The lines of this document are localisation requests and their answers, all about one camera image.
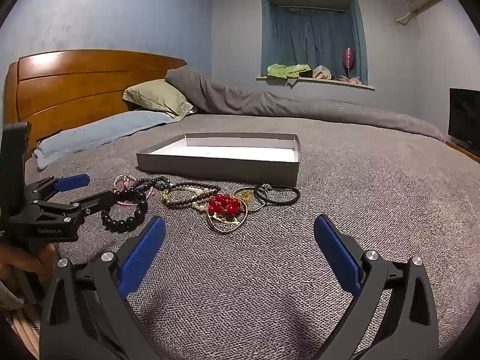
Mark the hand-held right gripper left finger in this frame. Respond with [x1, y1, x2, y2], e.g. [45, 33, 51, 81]
[39, 215, 177, 360]

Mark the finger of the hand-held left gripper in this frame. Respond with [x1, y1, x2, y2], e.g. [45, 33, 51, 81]
[34, 190, 118, 241]
[24, 173, 91, 205]

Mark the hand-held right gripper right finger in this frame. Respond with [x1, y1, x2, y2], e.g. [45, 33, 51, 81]
[313, 214, 451, 360]

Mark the pink cord bracelet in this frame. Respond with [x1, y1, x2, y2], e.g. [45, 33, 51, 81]
[113, 174, 156, 206]

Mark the large dark bead bracelet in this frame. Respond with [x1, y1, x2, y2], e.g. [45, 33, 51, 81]
[100, 188, 149, 234]

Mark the small dark red bead strand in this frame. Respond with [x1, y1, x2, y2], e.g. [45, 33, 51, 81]
[162, 181, 222, 209]

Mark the shallow grey cardboard box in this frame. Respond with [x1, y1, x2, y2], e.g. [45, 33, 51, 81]
[136, 133, 302, 188]

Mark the person's left hand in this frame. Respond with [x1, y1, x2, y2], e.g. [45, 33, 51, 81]
[0, 241, 61, 283]

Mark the light blue pillow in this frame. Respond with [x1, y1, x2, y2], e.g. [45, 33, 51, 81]
[34, 110, 177, 170]

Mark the large black bangle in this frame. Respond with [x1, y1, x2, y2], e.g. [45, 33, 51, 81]
[262, 185, 302, 207]

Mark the grey bed cover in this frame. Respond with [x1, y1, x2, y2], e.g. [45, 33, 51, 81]
[22, 112, 480, 360]

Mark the thin silver bangle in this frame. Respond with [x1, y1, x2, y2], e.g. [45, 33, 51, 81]
[234, 186, 268, 213]

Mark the wooden headboard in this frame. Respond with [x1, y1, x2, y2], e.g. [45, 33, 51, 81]
[5, 49, 188, 148]

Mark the olive green pillow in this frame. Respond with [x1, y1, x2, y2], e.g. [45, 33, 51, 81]
[123, 79, 198, 121]

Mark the grey duvet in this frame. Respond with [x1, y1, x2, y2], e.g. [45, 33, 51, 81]
[165, 65, 448, 143]

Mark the wooden television stand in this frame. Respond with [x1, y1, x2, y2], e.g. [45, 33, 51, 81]
[445, 140, 480, 164]

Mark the wooden window sill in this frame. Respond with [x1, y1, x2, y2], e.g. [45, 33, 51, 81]
[257, 76, 376, 91]

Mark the black television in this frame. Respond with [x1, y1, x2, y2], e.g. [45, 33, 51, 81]
[448, 88, 480, 151]

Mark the green cloth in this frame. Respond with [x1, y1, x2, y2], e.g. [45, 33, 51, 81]
[267, 63, 312, 86]

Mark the blue curtain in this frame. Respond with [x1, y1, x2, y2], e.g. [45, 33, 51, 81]
[260, 0, 368, 85]

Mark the dark blue bead bracelet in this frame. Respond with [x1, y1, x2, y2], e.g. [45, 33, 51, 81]
[134, 176, 174, 196]

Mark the white pearl bracelet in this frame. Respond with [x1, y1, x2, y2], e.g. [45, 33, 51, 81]
[170, 187, 209, 213]

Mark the red bead bracelet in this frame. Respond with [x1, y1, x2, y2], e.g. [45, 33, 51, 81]
[207, 193, 241, 218]

